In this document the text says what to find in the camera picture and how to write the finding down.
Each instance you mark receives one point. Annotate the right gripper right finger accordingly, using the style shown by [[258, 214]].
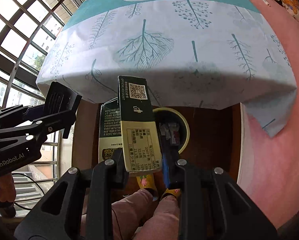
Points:
[[212, 205]]

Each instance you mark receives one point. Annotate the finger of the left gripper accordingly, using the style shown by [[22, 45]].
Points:
[[13, 116], [47, 123]]

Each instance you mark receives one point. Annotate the black small box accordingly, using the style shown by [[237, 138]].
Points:
[[59, 94]]

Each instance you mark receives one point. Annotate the right yellow slipper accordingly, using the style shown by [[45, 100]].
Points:
[[174, 192]]

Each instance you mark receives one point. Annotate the right pink trouser leg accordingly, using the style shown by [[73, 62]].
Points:
[[164, 223]]

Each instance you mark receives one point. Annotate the person left hand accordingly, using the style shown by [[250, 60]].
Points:
[[7, 188]]

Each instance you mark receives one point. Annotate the pink bed blanket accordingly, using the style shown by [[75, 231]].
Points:
[[269, 163]]

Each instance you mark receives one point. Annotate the pink trouser leg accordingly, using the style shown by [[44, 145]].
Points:
[[128, 212], [164, 223]]

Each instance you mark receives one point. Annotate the leaf patterned tablecloth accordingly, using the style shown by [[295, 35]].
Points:
[[193, 53]]

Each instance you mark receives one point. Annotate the green cream carton box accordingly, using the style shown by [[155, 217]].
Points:
[[127, 124]]

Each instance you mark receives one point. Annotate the left pink trouser leg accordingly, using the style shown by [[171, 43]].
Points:
[[128, 212]]

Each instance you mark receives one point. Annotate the yellow rimmed trash bin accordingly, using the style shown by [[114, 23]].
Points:
[[173, 126]]

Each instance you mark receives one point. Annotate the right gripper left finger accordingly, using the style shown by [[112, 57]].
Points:
[[79, 205]]

